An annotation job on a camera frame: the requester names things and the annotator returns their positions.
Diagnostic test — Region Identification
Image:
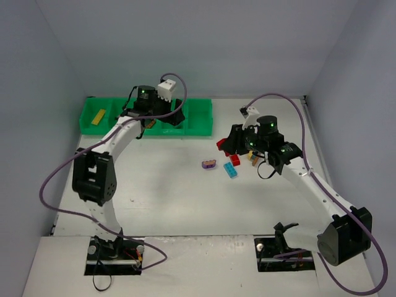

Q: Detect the yellow rounded lego brick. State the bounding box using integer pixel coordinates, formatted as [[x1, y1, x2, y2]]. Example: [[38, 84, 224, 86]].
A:
[[247, 151, 254, 161]]

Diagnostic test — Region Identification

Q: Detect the red curved lego brick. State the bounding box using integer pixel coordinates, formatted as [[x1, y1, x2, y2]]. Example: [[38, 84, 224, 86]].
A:
[[229, 155, 241, 166]]

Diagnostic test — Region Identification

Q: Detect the red long lego brick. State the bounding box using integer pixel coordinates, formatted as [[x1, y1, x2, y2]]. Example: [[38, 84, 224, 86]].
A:
[[216, 138, 226, 151]]

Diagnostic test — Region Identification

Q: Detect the blue lego brick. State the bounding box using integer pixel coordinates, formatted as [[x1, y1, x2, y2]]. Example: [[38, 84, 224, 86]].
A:
[[223, 162, 238, 179]]

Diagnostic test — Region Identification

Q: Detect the purple lego with gold studs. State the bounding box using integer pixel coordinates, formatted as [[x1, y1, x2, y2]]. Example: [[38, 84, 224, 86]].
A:
[[201, 159, 217, 170]]

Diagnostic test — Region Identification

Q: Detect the yellow long lego plate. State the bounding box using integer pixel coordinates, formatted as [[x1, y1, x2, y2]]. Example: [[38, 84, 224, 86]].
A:
[[91, 109, 106, 126]]

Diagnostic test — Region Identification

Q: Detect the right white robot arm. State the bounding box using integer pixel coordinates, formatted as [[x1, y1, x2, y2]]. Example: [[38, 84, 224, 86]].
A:
[[220, 116, 372, 266]]

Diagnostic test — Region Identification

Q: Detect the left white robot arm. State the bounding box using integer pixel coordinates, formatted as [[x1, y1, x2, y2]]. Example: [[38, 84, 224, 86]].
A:
[[72, 79, 185, 251]]

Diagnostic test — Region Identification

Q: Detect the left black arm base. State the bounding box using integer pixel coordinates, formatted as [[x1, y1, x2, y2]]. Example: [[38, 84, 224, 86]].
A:
[[84, 238, 145, 276]]

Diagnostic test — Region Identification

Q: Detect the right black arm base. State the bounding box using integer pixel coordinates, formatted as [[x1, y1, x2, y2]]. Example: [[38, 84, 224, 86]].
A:
[[254, 236, 316, 273]]

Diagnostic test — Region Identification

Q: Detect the green five-compartment bin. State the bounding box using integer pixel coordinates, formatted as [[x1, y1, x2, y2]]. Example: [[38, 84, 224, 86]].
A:
[[79, 97, 213, 137]]

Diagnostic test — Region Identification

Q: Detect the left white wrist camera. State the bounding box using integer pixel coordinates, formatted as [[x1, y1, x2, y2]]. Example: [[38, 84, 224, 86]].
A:
[[157, 79, 176, 103]]

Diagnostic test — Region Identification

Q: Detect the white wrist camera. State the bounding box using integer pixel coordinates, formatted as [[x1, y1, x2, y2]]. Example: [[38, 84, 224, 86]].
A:
[[239, 106, 260, 130], [157, 79, 176, 103]]

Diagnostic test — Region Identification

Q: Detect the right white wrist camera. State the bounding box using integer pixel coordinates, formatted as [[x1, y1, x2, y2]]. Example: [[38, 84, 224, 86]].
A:
[[239, 106, 260, 130]]

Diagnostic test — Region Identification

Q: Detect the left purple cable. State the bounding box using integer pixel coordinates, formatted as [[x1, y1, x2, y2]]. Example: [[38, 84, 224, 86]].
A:
[[40, 72, 187, 272]]

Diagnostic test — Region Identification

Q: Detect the purple cable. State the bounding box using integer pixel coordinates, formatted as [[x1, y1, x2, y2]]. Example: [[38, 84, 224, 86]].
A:
[[247, 93, 389, 294], [40, 72, 187, 272]]

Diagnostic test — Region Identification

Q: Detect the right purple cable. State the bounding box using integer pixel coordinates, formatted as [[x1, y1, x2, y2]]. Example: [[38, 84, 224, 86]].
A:
[[247, 93, 389, 294]]

